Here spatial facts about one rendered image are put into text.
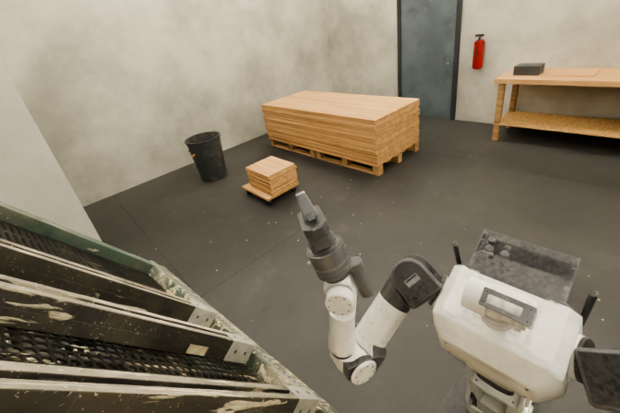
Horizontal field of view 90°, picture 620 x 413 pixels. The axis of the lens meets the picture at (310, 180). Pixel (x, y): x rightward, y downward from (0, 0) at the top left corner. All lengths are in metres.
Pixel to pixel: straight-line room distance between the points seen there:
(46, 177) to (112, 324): 3.27
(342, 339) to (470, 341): 0.29
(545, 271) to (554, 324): 0.12
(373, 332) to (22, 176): 3.72
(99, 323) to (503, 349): 0.90
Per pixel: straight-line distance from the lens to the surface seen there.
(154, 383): 0.73
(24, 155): 4.08
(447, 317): 0.85
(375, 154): 4.10
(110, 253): 1.85
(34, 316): 0.89
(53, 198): 4.20
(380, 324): 0.93
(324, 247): 0.68
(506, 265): 0.89
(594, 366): 0.84
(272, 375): 1.29
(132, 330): 1.00
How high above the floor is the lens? 1.97
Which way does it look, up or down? 27 degrees down
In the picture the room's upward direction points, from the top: 9 degrees counter-clockwise
